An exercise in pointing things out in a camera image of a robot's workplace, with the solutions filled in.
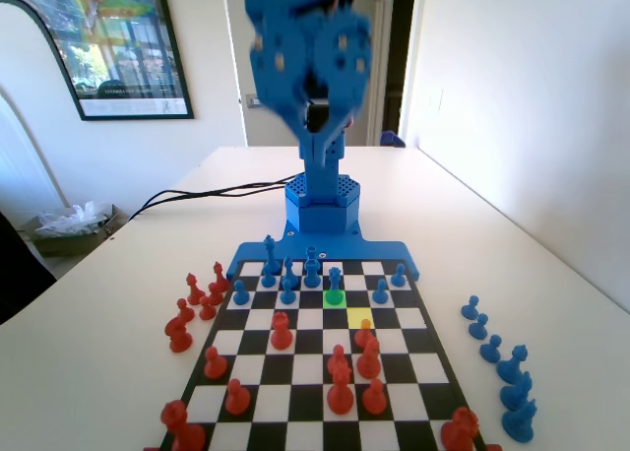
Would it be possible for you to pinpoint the blue crowned chess piece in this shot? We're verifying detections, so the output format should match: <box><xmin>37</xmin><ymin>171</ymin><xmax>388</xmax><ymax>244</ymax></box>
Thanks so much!
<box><xmin>324</xmin><ymin>267</ymin><xmax>347</xmax><ymax>307</ymax></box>

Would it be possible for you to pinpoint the blue chess king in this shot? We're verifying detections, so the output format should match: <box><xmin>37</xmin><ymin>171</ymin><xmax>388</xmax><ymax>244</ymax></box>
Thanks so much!
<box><xmin>260</xmin><ymin>233</ymin><xmax>280</xmax><ymax>289</ymax></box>

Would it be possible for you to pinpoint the blue chess bishop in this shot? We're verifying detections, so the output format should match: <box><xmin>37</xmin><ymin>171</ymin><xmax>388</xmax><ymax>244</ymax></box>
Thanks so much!
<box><xmin>282</xmin><ymin>255</ymin><xmax>299</xmax><ymax>290</ymax></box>

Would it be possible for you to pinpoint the blue chess rook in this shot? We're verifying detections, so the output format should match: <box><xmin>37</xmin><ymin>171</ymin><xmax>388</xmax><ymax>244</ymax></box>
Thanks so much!
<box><xmin>301</xmin><ymin>245</ymin><xmax>321</xmax><ymax>289</ymax></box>

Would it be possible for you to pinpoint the red chess bishop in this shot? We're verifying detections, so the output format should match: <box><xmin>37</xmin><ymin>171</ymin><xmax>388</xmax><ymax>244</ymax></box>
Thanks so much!
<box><xmin>185</xmin><ymin>272</ymin><xmax>206</xmax><ymax>306</ymax></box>
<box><xmin>355</xmin><ymin>336</ymin><xmax>384</xmax><ymax>380</ymax></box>
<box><xmin>212</xmin><ymin>261</ymin><xmax>231</xmax><ymax>292</ymax></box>

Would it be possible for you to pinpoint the red chess knight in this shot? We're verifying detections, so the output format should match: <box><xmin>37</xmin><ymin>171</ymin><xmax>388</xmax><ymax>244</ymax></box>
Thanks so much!
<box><xmin>163</xmin><ymin>315</ymin><xmax>194</xmax><ymax>354</ymax></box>

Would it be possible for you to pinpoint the red chess king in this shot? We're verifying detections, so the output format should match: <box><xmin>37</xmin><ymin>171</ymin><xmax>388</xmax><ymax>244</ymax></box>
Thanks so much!
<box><xmin>326</xmin><ymin>361</ymin><xmax>356</xmax><ymax>417</ymax></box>

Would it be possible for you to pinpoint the blue chess queen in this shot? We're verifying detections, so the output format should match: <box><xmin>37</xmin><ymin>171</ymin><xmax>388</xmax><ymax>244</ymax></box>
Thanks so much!
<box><xmin>495</xmin><ymin>344</ymin><xmax>531</xmax><ymax>386</ymax></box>

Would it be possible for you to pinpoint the blue chess knight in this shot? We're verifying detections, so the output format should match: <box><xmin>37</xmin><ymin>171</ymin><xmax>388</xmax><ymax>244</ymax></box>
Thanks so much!
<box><xmin>499</xmin><ymin>370</ymin><xmax>535</xmax><ymax>413</ymax></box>
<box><xmin>501</xmin><ymin>396</ymin><xmax>538</xmax><ymax>444</ymax></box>

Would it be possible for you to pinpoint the white door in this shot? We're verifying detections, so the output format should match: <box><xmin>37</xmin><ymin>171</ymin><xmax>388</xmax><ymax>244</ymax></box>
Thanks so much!
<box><xmin>223</xmin><ymin>0</ymin><xmax>395</xmax><ymax>148</ymax></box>

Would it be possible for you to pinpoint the small blue object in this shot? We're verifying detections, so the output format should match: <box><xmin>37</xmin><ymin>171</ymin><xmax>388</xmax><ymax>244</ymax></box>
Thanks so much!
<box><xmin>379</xmin><ymin>129</ymin><xmax>408</xmax><ymax>150</ymax></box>

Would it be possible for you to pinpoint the black framed poster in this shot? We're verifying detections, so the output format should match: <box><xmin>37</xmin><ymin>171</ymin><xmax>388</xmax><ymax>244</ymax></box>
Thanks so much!
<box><xmin>0</xmin><ymin>0</ymin><xmax>195</xmax><ymax>123</ymax></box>

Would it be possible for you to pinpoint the blue base mounting plate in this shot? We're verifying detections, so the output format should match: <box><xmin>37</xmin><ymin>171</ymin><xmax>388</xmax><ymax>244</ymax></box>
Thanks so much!
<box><xmin>226</xmin><ymin>226</ymin><xmax>422</xmax><ymax>283</ymax></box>

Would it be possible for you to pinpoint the clear plastic bag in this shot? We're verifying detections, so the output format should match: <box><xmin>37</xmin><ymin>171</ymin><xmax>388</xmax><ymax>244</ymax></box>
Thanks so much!
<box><xmin>34</xmin><ymin>200</ymin><xmax>111</xmax><ymax>238</ymax></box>

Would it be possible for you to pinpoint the cardboard box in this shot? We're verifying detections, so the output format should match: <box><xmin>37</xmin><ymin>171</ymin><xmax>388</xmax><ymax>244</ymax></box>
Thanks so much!
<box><xmin>22</xmin><ymin>203</ymin><xmax>120</xmax><ymax>258</ymax></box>

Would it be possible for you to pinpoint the white arched panel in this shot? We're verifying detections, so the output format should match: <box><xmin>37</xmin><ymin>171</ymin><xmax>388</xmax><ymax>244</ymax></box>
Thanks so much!
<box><xmin>0</xmin><ymin>89</ymin><xmax>68</xmax><ymax>230</ymax></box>

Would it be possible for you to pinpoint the black chair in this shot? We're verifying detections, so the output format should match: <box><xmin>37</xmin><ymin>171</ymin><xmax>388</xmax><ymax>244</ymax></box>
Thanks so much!
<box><xmin>0</xmin><ymin>204</ymin><xmax>58</xmax><ymax>326</ymax></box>

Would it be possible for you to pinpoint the black white chessboard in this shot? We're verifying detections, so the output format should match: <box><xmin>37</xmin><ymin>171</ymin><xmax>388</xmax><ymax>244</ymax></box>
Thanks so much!
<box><xmin>159</xmin><ymin>258</ymin><xmax>488</xmax><ymax>451</ymax></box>

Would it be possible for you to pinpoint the black table cable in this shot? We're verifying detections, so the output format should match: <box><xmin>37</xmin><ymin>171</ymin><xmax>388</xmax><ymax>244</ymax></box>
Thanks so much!
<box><xmin>147</xmin><ymin>173</ymin><xmax>309</xmax><ymax>206</ymax></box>
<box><xmin>127</xmin><ymin>194</ymin><xmax>287</xmax><ymax>222</ymax></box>

